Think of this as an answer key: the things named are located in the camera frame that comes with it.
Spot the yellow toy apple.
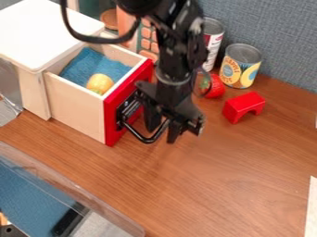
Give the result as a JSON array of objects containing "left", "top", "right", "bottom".
[{"left": 85, "top": 73, "right": 117, "bottom": 96}]

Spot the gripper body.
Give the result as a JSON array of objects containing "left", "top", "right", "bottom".
[{"left": 134, "top": 71, "right": 208, "bottom": 137}]

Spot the red toy strawberry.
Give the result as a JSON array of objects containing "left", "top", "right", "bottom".
[{"left": 199, "top": 72, "right": 228, "bottom": 100}]

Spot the red and white can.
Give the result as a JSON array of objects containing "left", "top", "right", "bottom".
[{"left": 200, "top": 17, "right": 227, "bottom": 73}]

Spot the drawer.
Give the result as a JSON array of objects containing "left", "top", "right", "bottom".
[{"left": 42, "top": 43, "right": 172, "bottom": 147}]

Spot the yellow can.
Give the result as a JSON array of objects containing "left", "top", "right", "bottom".
[{"left": 218, "top": 43, "right": 264, "bottom": 90}]

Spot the wooden bowl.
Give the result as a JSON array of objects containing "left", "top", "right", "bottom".
[{"left": 98, "top": 8, "right": 121, "bottom": 31}]

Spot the cabinet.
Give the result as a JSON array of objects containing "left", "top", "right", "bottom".
[{"left": 0, "top": 0, "right": 107, "bottom": 121}]

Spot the blue cloth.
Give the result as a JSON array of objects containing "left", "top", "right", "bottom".
[{"left": 57, "top": 46, "right": 134, "bottom": 91}]

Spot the red arch block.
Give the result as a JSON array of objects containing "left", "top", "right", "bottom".
[{"left": 222, "top": 91, "right": 268, "bottom": 125}]

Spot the black cable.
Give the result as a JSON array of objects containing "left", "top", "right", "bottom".
[{"left": 57, "top": 0, "right": 143, "bottom": 44}]

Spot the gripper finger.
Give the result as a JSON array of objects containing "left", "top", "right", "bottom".
[
  {"left": 141, "top": 103, "right": 169, "bottom": 133},
  {"left": 166, "top": 119, "right": 186, "bottom": 144}
]

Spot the white board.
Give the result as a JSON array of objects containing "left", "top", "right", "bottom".
[{"left": 303, "top": 175, "right": 317, "bottom": 237}]

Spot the orange brick toy house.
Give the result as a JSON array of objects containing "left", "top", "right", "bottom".
[{"left": 115, "top": 6, "right": 161, "bottom": 64}]

